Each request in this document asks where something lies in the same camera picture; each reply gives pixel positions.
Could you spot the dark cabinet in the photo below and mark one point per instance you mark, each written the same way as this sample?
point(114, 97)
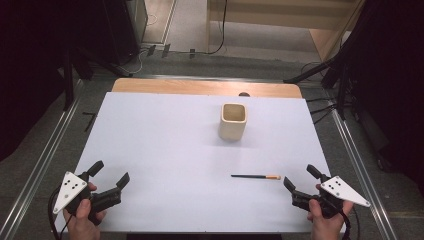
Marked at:
point(125, 26)

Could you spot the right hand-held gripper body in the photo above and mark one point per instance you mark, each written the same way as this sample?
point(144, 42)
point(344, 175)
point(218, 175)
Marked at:
point(340, 190)

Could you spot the person's right hand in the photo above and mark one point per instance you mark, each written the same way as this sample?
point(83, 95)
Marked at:
point(328, 230)

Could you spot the black metal stand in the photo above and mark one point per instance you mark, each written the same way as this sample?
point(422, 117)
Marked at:
point(341, 90)
point(68, 83)

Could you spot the wooden platform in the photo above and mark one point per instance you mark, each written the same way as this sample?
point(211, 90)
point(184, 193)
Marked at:
point(283, 13)

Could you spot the aluminium floor rail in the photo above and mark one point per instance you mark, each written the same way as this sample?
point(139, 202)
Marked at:
point(40, 168)
point(360, 166)

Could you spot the dark pencil with orange end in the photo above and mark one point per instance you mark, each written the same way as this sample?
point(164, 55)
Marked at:
point(253, 176)

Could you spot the person's left hand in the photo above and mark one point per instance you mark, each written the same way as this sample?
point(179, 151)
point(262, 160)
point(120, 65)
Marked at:
point(81, 226)

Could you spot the small dark round object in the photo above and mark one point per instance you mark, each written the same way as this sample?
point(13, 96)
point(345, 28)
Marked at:
point(244, 94)

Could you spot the white table sheet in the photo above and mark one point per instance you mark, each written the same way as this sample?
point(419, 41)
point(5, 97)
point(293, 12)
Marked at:
point(166, 150)

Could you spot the black curtain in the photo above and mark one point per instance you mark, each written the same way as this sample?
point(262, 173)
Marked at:
point(393, 83)
point(30, 66)

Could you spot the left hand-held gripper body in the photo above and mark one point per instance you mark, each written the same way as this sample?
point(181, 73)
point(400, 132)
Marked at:
point(71, 190)

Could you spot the beige square pen holder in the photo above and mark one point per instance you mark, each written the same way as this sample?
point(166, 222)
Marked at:
point(232, 128)

